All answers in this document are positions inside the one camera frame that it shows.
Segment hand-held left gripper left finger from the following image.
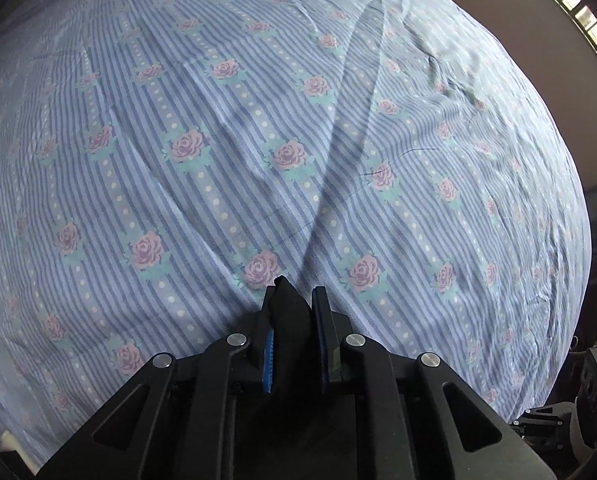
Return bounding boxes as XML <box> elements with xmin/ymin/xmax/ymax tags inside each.
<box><xmin>37</xmin><ymin>285</ymin><xmax>279</xmax><ymax>480</ymax></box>

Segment black pants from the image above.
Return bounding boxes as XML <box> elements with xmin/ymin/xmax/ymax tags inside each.
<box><xmin>270</xmin><ymin>276</ymin><xmax>324</xmax><ymax>411</ymax></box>

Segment barred window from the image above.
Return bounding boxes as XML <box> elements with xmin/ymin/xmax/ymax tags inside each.
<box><xmin>511</xmin><ymin>0</ymin><xmax>597</xmax><ymax>86</ymax></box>

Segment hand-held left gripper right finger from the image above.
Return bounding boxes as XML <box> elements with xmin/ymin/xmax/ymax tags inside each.
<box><xmin>311</xmin><ymin>286</ymin><xmax>554</xmax><ymax>480</ymax></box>

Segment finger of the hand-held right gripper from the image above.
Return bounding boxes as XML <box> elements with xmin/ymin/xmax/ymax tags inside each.
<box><xmin>511</xmin><ymin>402</ymin><xmax>579</xmax><ymax>443</ymax></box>

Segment blue striped floral bedsheet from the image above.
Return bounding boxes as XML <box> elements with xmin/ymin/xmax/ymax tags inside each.
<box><xmin>0</xmin><ymin>0</ymin><xmax>593</xmax><ymax>466</ymax></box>

